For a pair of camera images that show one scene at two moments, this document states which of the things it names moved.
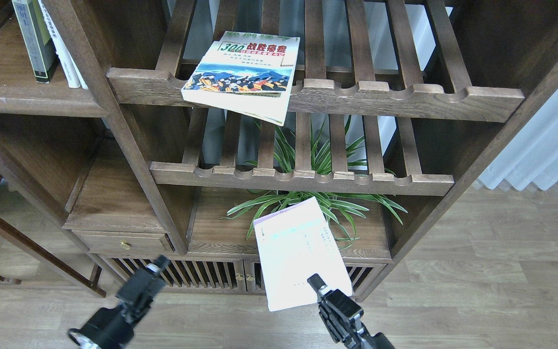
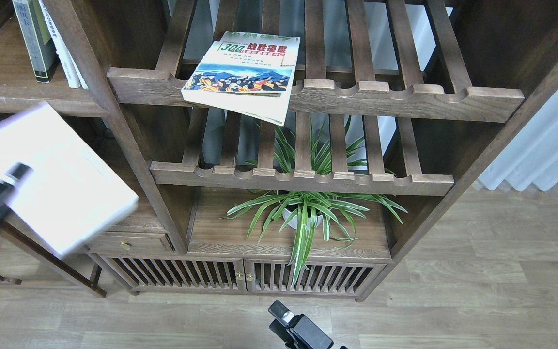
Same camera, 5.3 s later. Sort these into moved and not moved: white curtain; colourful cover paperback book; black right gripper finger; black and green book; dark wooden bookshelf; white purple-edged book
Moved: black right gripper finger; white purple-edged book
Not moved: black and green book; colourful cover paperback book; dark wooden bookshelf; white curtain
